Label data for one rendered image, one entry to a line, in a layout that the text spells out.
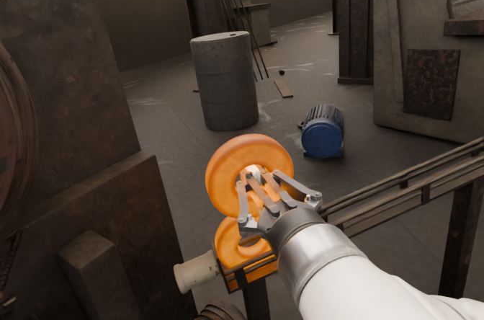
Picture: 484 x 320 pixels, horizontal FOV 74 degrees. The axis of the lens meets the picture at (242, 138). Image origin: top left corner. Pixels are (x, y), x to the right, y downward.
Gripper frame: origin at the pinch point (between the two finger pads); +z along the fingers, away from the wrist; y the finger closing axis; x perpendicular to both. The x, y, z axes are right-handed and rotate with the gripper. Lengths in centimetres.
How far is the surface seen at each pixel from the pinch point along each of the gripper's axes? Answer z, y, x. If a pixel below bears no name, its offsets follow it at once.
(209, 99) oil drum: 246, 43, -72
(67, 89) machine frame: 26.8, -28.3, 13.7
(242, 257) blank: 5.0, -2.6, -24.8
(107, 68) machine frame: 32.5, -20.1, 15.1
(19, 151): 5.0, -32.8, 10.9
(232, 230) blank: 5.5, -3.7, -16.8
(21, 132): 5.8, -31.8, 13.4
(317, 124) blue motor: 134, 94, -68
